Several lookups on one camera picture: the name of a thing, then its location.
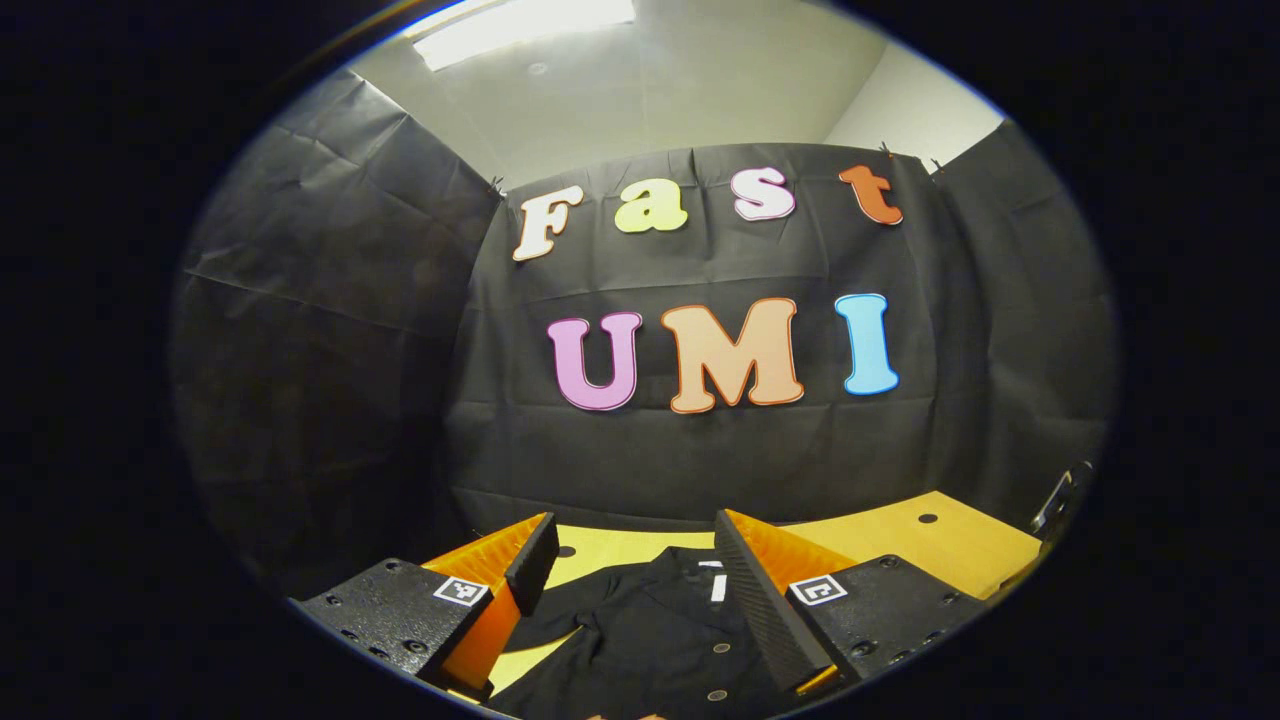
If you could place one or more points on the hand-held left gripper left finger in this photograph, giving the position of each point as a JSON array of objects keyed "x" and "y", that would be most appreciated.
[{"x": 530, "y": 565}]

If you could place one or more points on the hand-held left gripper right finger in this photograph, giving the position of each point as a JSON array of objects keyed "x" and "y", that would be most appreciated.
[{"x": 765, "y": 610}]

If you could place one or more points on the black buttoned shirt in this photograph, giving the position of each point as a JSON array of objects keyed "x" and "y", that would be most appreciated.
[{"x": 650, "y": 640}]

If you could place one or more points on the black backdrop cloth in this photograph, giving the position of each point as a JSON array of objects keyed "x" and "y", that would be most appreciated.
[{"x": 640, "y": 460}]

